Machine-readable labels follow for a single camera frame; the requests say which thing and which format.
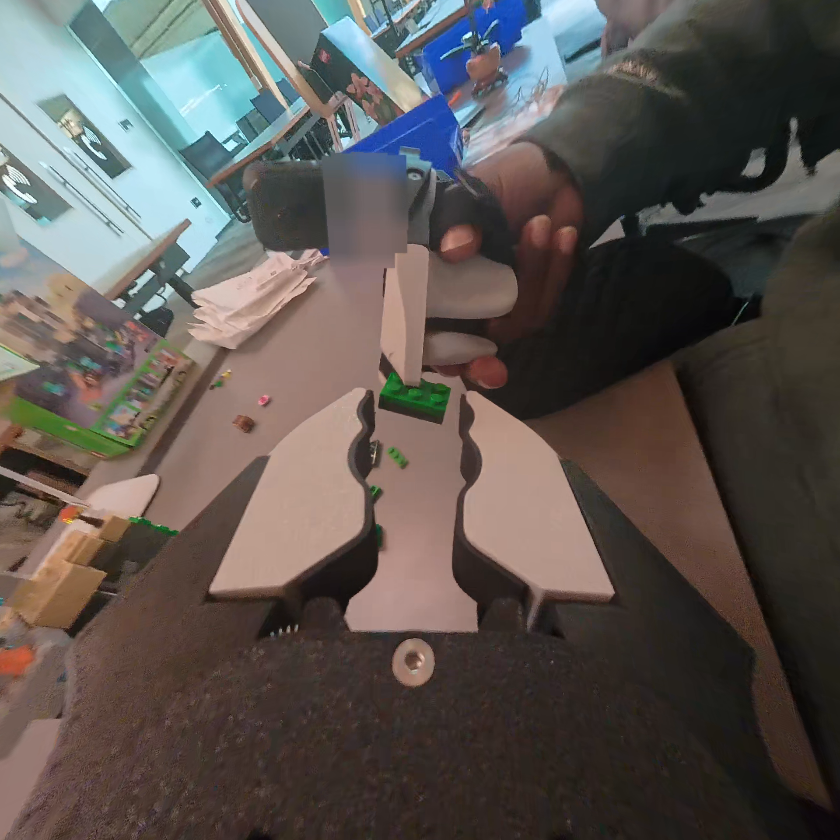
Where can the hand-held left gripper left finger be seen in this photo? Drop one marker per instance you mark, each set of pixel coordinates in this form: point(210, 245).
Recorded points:
point(295, 518)

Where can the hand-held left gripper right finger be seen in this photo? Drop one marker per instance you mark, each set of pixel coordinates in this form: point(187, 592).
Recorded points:
point(538, 525)

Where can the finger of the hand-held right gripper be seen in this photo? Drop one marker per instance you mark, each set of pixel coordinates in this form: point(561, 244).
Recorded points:
point(403, 315)

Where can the small green brick piece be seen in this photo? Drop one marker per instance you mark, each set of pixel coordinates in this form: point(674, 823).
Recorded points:
point(397, 457)

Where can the toy brick model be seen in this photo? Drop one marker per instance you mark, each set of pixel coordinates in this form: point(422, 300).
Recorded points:
point(59, 577)

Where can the grey desk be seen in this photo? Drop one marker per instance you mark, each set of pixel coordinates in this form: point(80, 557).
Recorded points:
point(656, 492)

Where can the person's right hand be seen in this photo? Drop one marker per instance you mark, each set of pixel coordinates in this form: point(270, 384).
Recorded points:
point(544, 216)

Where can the grey wood-edged table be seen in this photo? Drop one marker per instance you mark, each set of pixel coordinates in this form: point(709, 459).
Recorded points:
point(151, 253)
point(262, 141)

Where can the white paper bag pile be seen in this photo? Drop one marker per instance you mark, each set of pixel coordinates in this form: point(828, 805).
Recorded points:
point(256, 295)

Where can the brown toy brick head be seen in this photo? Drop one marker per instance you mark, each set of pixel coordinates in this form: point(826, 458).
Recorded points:
point(244, 423)

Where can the black flower printed box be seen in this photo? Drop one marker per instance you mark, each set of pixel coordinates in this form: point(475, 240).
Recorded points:
point(367, 85)

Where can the cluster of small loose bricks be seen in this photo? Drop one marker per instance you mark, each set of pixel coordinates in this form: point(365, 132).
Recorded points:
point(222, 379)

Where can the white book stand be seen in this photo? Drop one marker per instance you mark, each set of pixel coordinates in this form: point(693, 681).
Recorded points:
point(124, 495)

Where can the wooden easel board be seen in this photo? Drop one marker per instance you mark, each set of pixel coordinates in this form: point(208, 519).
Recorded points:
point(282, 16)

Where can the black chair armrest pad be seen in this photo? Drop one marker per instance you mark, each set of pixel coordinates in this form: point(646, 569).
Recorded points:
point(623, 315)

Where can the toy brick potted plant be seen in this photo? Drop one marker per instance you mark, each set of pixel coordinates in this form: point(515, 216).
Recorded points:
point(482, 62)

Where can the green toy set box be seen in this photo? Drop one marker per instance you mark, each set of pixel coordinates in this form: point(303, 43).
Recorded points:
point(85, 367)

